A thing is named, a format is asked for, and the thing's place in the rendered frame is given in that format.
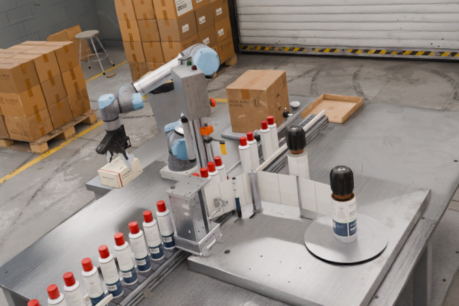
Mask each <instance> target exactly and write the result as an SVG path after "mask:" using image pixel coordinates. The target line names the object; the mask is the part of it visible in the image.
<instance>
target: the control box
mask: <svg viewBox="0 0 459 306"><path fill-rule="evenodd" d="M171 75H172V79H173V85H174V89H175V93H176V99H177V103H178V108H179V110H180V111H181V112H182V113H183V114H184V116H185V117H186V118H187V119H188V120H189V121H193V120H197V119H200V118H203V117H207V116H210V114H211V106H210V101H209V97H208V90H207V85H206V78H205V73H204V72H203V71H201V70H200V69H199V68H198V67H197V71H194V72H192V71H191V67H187V66H183V65H180V66H175V67H172V68H171Z"/></svg>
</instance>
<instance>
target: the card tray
mask: <svg viewBox="0 0 459 306"><path fill-rule="evenodd" d="M362 104H363V97H356V96H343V95H335V94H323V95H321V96H320V97H319V98H317V99H316V100H315V101H314V103H313V104H312V105H311V106H309V107H308V108H307V109H306V110H304V111H303V112H302V113H301V119H305V118H306V117H308V116H309V115H310V114H317V115H318V114H319V113H320V112H321V111H323V110H326V113H325V114H324V115H325V116H328V119H329V122H333V123H338V124H343V123H344V122H345V121H346V120H347V119H348V118H349V117H350V116H351V115H352V114H353V113H354V112H355V111H356V110H357V109H358V108H359V107H360V106H361V105H362Z"/></svg>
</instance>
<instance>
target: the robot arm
mask: <svg viewBox="0 0 459 306"><path fill-rule="evenodd" d="M183 56H190V57H192V60H193V64H194V65H196V66H197V67H198V68H199V69H200V70H201V71H203V72H204V73H205V78H206V85H207V86H208V82H209V81H211V80H212V79H213V76H214V73H215V72H216V71H217V70H218V68H219V63H220V61H219V56H218V55H217V53H216V52H215V51H214V50H213V49H212V48H210V47H209V46H208V45H206V44H202V43H199V44H194V45H193V46H190V47H189V48H187V49H186V50H184V51H182V52H181V53H179V55H178V57H176V58H175V59H173V60H171V61H170V62H168V63H166V64H165V65H163V66H161V67H160V68H158V69H156V70H155V71H153V72H151V73H149V74H147V75H146V76H144V77H143V78H141V79H139V80H138V81H135V82H134V83H132V84H130V85H125V86H123V87H121V89H120V90H119V97H117V98H115V97H114V95H113V94H105V95H102V96H100V97H99V98H98V104H99V109H100V113H101V116H102V120H103V124H104V127H105V130H106V135H105V136H104V138H103V139H102V141H101V142H100V144H99V145H98V147H97V148H96V149H95V151H96V152H97V153H98V154H102V155H104V154H106V157H107V161H108V163H110V162H111V160H112V158H113V157H114V156H115V155H116V154H119V153H120V158H121V159H122V160H123V161H124V164H125V165H126V166H127V167H128V168H129V169H130V170H132V166H131V164H130V163H131V162H132V161H133V159H134V158H135V157H134V155H133V154H128V152H127V151H126V150H125V149H127V148H129V147H131V144H130V145H128V143H127V141H128V140H129V143H130V138H129V136H126V132H125V129H124V125H123V124H121V123H120V117H119V114H121V113H127V112H130V111H137V110H139V109H142V108H143V99H142V96H143V95H145V94H147V93H148V92H151V91H152V90H153V89H155V88H157V87H159V86H160V85H162V84H163V83H166V82H167V81H169V80H171V79H172V75H171V68H172V67H175V66H178V59H179V58H181V57H183ZM180 120H181V119H180ZM165 136H166V140H167V147H168V150H169V158H168V163H167V165H168V168H169V170H171V171H186V170H190V169H192V168H194V167H195V166H196V165H197V160H196V161H195V162H194V163H190V162H189V157H188V153H187V149H186V143H185V139H184V133H183V129H182V122H181V121H179V122H173V123H170V124H168V125H166V126H165Z"/></svg>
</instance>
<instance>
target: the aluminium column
mask: <svg viewBox="0 0 459 306"><path fill-rule="evenodd" d="M187 61H191V62H192V63H193V60H192V57H190V56H183V57H181V58H179V59H178V65H179V66H180V65H183V66H186V62H187ZM199 121H200V124H201V127H202V126H203V125H204V121H203V118H200V119H197V120H193V121H189V123H190V127H191V133H192V137H193V144H194V148H195V154H196V159H197V165H198V169H199V175H200V177H201V174H200V169H201V168H202V167H207V168H208V166H207V162H210V161H209V157H208V150H207V145H206V143H203V139H202V135H201V134H200V130H199V129H200V124H199ZM204 145H205V150H206V154H205V150H204ZM206 157H207V161H206Z"/></svg>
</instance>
